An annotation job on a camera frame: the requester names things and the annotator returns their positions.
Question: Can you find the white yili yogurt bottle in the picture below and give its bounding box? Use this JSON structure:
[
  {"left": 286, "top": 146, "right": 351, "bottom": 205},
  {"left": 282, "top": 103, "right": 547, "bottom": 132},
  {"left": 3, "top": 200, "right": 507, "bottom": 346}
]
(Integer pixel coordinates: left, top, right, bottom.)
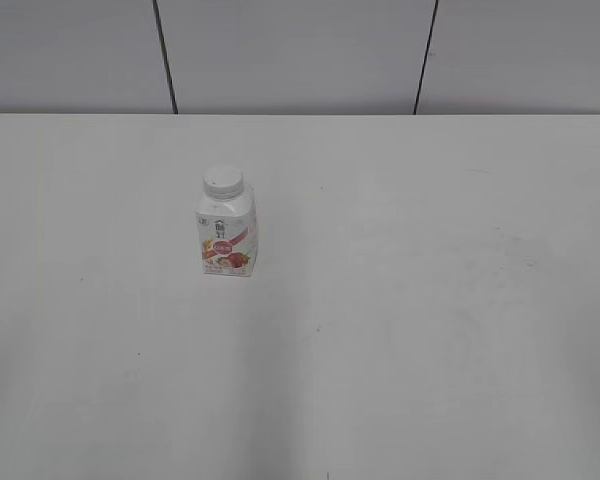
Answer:
[{"left": 196, "top": 184, "right": 258, "bottom": 277}]

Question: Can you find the white plastic bottle cap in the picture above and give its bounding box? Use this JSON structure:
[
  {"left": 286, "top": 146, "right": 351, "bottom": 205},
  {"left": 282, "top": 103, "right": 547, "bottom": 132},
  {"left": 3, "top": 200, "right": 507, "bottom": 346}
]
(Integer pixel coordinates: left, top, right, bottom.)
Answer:
[{"left": 203, "top": 166, "right": 244, "bottom": 200}]

